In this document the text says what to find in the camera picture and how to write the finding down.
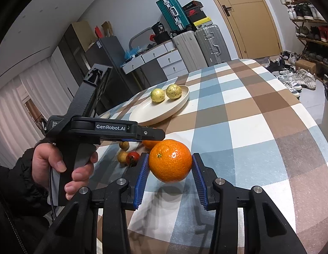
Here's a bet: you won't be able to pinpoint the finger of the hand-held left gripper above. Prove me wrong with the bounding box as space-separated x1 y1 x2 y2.
128 127 166 142

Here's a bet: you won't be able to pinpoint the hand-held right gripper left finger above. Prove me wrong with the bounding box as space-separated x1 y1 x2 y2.
34 152 150 254

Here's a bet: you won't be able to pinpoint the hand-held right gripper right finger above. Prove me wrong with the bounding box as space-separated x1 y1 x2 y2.
192 153 308 254

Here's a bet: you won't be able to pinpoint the small orange mandarin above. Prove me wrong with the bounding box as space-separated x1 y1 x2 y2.
141 139 162 150

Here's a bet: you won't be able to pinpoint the cream oval plate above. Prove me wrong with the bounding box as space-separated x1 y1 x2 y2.
129 85 190 127

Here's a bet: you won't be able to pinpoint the red tomato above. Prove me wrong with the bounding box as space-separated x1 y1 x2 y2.
125 151 140 167

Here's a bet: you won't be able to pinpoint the large brown round fruit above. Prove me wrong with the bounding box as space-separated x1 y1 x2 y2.
117 150 129 164

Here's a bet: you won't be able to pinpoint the large orange mandarin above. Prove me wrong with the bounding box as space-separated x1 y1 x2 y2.
149 139 193 183

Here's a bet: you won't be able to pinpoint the person's left forearm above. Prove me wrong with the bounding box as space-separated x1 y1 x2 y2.
0 148 52 219

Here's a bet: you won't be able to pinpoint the person's left hand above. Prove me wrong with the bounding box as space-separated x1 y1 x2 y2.
32 143 99 202

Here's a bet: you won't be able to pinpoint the yellow-green guava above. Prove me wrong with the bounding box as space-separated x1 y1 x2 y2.
166 84 182 99
150 88 166 103

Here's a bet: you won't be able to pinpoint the white curtains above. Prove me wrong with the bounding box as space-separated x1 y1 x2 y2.
0 58 74 162

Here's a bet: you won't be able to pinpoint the grey refrigerator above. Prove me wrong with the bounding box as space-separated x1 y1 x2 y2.
84 36 147 112

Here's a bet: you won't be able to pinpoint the white drawer desk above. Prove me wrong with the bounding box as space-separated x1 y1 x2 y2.
121 41 190 83

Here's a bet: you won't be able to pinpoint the dark tall cabinet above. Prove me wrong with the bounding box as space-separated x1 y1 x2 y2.
58 24 101 88

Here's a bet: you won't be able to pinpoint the blue plastic bag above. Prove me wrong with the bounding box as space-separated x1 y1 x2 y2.
124 46 143 59

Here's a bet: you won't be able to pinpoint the beige suitcase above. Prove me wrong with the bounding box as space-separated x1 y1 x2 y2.
172 30 208 73

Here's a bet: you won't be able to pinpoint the small open cardboard box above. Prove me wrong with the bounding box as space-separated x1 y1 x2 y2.
101 21 115 38

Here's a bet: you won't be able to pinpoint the black bag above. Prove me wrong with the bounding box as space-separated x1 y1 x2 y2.
151 21 171 44

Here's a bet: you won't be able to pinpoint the silver suitcase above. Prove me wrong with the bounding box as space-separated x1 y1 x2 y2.
194 24 232 66

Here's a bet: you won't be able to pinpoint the teal suitcase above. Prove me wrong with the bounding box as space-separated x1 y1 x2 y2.
156 0 192 32

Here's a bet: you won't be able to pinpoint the black and yellow shoe box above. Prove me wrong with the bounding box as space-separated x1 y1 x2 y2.
189 11 213 28

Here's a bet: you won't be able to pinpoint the person's black jacket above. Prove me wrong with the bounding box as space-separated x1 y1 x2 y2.
0 196 54 254

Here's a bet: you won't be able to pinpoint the black and red shoe box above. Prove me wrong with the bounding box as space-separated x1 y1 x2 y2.
182 0 205 18

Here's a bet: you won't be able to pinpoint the pile of assorted shoes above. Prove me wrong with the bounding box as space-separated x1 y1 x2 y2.
264 50 318 97

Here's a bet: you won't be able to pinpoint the tan wooden door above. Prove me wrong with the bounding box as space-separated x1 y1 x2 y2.
201 0 284 60

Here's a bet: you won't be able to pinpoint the brown cardboard box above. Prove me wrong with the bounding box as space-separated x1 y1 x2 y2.
295 59 317 75

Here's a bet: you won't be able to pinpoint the wooden shoe rack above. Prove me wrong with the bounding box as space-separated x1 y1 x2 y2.
280 0 328 85

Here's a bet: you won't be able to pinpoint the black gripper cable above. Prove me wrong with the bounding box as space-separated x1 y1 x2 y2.
48 164 58 221

